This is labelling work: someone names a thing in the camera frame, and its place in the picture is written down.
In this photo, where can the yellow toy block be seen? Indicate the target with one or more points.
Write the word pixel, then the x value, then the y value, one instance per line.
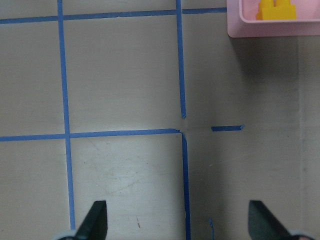
pixel 269 10

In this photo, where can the pink plastic box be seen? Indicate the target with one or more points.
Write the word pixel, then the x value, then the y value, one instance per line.
pixel 242 23

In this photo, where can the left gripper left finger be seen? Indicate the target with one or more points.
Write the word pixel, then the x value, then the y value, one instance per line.
pixel 93 227

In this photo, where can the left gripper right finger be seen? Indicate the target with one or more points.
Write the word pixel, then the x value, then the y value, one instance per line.
pixel 263 225

